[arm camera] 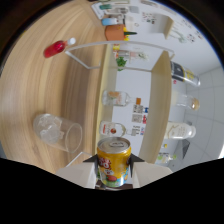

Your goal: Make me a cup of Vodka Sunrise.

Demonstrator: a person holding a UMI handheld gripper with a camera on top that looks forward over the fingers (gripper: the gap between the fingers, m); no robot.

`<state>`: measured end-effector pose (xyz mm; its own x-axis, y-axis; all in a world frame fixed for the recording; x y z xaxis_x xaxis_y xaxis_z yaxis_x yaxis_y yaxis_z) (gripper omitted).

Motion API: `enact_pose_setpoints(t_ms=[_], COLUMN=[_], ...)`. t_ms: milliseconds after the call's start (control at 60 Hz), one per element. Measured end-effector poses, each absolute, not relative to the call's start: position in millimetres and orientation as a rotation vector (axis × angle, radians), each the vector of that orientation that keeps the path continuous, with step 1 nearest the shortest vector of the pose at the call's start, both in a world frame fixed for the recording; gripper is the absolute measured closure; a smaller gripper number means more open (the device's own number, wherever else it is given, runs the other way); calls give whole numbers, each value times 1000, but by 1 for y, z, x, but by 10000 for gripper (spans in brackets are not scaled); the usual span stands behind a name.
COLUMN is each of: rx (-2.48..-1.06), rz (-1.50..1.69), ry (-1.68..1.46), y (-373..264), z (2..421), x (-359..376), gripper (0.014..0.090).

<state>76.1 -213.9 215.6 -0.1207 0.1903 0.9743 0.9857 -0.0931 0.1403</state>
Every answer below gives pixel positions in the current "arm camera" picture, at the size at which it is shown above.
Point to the two-tier wooden shelf rack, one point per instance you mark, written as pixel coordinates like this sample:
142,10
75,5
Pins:
156,110

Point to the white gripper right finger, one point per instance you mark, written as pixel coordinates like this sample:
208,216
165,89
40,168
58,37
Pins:
150,171

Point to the green potted plant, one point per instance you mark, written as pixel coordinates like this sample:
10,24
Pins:
121,62

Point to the wooden wall shelf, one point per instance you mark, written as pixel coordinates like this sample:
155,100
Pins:
165,25

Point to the clear bottle orange cap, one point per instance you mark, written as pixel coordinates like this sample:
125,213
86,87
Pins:
116,98

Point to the white scale tray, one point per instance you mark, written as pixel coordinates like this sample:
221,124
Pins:
100,10

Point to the small red liquid bottle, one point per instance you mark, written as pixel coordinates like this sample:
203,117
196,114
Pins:
56,49

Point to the red wall poster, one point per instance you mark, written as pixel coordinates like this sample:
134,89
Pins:
145,119

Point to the clear bottle tan lid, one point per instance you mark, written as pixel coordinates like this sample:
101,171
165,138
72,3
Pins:
185,101

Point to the clear glass with ice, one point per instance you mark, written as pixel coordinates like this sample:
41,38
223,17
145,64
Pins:
56,133

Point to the light blue white canister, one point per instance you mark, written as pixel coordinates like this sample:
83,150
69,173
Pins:
109,21

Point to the clear bottle green cap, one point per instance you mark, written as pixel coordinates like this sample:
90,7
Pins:
166,157

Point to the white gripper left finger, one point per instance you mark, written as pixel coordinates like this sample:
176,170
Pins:
78,173

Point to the yellow orange juice can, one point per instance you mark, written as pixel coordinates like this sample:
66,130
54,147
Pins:
114,163

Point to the blue wall poster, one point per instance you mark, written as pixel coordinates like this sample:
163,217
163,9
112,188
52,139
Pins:
146,110

